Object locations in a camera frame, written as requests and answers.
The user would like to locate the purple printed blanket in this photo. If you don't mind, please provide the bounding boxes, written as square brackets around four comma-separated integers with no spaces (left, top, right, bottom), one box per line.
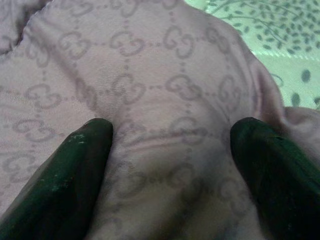
[0,0,320,240]

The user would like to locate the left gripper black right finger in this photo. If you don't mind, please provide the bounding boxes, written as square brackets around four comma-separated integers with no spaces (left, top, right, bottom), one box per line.
[229,116,320,240]

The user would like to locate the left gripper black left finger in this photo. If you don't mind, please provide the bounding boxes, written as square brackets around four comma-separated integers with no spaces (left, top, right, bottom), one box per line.
[0,117,115,240]

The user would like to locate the grey patterned mattress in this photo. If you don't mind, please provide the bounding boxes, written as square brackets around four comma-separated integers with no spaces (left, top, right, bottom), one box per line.
[182,0,320,111]

